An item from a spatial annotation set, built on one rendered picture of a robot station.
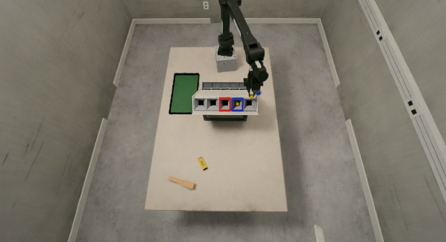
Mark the green tray with black rim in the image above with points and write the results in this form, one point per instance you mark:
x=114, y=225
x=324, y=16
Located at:
x=185, y=85

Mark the yellow pocket level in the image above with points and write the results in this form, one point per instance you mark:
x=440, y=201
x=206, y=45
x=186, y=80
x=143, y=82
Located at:
x=202, y=163

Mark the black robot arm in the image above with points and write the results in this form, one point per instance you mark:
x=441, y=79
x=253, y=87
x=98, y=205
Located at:
x=253, y=50

